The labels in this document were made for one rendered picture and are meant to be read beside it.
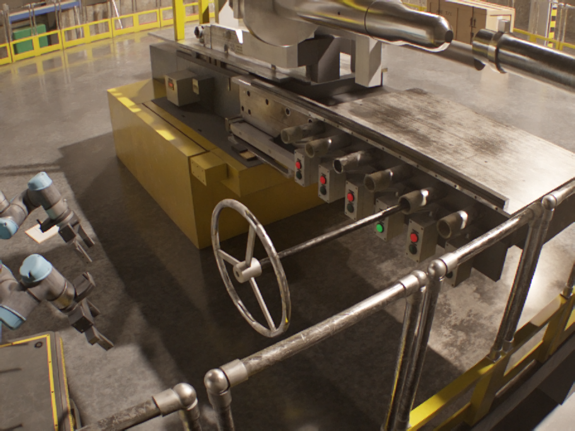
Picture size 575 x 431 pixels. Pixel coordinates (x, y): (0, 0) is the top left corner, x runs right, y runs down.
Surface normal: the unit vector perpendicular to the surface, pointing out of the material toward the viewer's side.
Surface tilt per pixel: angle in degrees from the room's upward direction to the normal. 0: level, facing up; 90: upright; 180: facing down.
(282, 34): 90
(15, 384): 0
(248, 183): 90
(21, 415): 0
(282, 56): 90
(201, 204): 90
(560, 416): 0
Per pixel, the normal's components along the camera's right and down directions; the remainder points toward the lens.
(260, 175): 0.57, 0.43
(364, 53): -0.82, 0.31
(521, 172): -0.01, -0.84
